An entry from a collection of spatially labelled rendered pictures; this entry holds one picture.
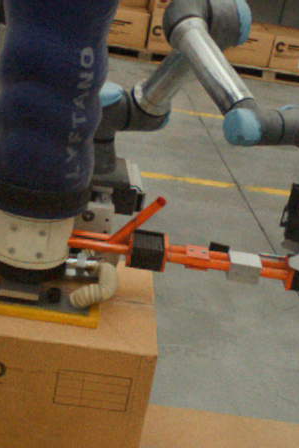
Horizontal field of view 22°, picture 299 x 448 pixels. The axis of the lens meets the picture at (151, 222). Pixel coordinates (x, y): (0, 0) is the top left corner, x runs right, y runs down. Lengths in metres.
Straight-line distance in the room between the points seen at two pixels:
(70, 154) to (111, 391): 0.49
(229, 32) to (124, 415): 0.92
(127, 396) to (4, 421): 0.26
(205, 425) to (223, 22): 1.01
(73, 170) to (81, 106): 0.13
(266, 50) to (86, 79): 7.74
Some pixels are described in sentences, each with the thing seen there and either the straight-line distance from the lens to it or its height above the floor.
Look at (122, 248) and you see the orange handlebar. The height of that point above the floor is 1.08.
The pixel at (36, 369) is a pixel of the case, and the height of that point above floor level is 0.87.
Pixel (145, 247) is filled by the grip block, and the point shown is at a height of 1.10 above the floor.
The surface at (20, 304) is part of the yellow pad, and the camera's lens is 1.64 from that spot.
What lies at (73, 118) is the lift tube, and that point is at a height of 1.36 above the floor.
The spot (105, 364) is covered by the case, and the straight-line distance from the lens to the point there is 1.60.
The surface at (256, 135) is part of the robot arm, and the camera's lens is 1.61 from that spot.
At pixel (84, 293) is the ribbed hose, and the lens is 1.63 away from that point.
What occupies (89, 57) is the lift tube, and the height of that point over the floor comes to 1.48.
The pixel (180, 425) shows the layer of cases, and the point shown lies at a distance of 2.09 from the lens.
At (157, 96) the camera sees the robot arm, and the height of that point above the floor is 1.28.
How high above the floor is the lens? 1.79
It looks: 23 degrees down
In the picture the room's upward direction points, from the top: 11 degrees clockwise
